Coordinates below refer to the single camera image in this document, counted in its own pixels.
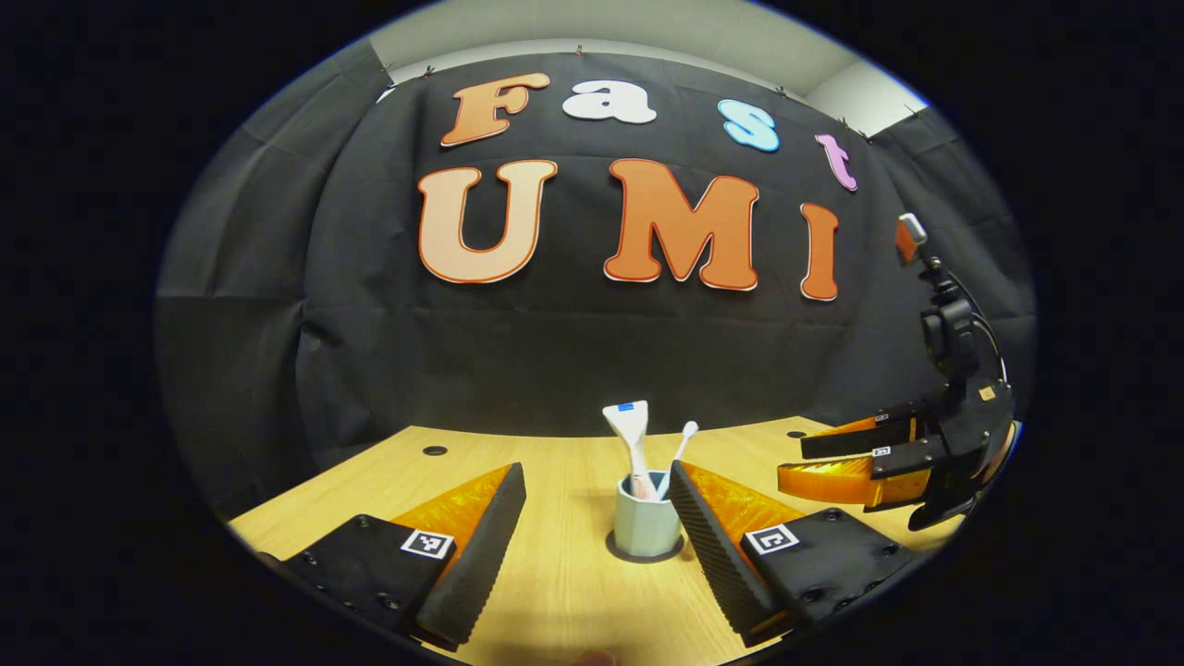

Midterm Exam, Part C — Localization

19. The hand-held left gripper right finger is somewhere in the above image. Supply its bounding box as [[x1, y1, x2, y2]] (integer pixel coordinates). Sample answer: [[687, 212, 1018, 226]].
[[668, 460, 926, 648]]

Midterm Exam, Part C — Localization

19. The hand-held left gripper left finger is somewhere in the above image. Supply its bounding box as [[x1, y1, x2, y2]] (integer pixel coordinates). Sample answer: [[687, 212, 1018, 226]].
[[254, 461, 528, 651]]

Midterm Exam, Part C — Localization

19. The dark brown round coaster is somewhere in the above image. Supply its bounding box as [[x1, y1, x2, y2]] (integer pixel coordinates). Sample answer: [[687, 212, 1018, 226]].
[[605, 529, 687, 564]]

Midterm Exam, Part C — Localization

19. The pale green cup wooden handle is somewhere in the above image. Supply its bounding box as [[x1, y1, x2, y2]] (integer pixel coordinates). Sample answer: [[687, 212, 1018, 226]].
[[614, 470, 685, 558]]

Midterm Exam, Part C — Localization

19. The white toothbrush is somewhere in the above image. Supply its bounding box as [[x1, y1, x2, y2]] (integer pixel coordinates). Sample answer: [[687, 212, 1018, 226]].
[[655, 421, 700, 500]]

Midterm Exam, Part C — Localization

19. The white toothpaste tube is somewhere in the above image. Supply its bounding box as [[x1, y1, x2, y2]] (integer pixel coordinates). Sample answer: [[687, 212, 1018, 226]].
[[602, 401, 660, 503]]

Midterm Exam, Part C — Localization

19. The wooden desktop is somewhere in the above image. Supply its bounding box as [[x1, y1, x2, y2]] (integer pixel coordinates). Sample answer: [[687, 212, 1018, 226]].
[[227, 416, 935, 666]]

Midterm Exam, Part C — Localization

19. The black backdrop cloth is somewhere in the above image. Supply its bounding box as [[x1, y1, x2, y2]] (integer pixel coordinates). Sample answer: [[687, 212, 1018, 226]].
[[153, 37, 1037, 519]]

